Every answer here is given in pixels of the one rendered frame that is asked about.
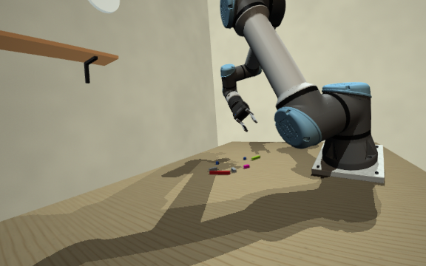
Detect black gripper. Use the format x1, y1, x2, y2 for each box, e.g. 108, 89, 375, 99
226, 92, 257, 132

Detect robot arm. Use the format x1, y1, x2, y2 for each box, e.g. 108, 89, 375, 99
220, 0, 378, 171

